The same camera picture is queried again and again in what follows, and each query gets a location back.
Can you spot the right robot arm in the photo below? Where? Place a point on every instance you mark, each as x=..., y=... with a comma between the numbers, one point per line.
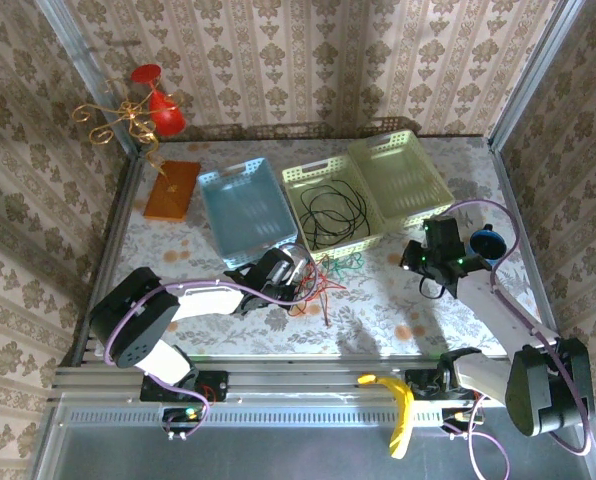
x=498, y=305

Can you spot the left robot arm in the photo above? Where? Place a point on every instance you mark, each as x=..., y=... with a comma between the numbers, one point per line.
x=208, y=300

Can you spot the dark blue cup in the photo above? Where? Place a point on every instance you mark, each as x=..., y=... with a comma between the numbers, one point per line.
x=487, y=246

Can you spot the floral patterned table mat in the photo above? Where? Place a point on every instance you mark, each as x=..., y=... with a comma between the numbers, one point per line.
x=228, y=330

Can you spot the blue perforated plastic basket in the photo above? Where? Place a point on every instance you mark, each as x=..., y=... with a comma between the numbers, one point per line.
x=248, y=210

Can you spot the pale yellow perforated basket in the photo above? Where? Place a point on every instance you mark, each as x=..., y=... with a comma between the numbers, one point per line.
x=403, y=175
x=308, y=172

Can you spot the orange wooden board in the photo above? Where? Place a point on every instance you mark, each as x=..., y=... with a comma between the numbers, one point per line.
x=173, y=195

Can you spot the yellow banana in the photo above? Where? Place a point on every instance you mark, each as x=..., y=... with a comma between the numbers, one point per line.
x=403, y=400

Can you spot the red plastic goblet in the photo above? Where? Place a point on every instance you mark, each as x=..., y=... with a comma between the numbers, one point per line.
x=165, y=117

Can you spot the aluminium frame rail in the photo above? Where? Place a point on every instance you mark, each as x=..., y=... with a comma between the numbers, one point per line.
x=303, y=380

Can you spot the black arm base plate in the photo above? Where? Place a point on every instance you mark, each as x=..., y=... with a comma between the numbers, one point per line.
x=218, y=385
x=423, y=382

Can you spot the aluminium frame post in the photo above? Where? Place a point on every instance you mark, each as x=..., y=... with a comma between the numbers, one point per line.
x=85, y=65
x=533, y=70

